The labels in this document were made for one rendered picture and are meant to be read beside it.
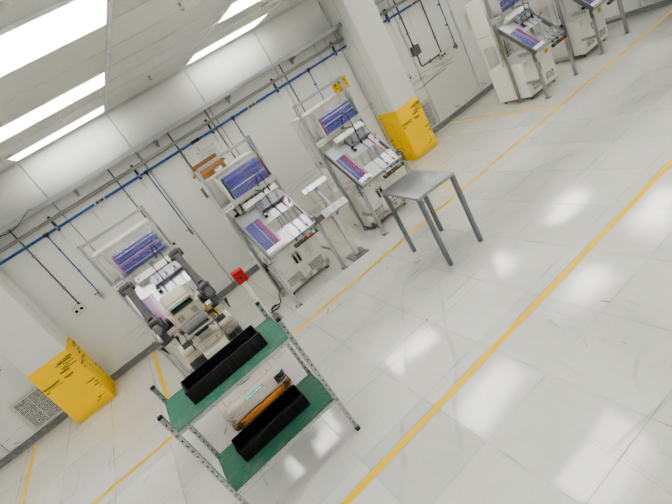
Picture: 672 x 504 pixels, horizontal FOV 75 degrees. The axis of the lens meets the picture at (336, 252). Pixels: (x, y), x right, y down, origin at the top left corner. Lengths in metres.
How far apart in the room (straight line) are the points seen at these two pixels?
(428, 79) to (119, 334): 6.63
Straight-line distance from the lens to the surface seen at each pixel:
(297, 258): 5.52
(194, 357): 4.15
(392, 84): 7.61
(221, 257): 6.93
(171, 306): 3.63
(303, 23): 7.65
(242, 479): 3.29
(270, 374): 4.06
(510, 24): 8.09
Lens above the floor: 2.33
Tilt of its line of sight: 23 degrees down
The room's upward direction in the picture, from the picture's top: 32 degrees counter-clockwise
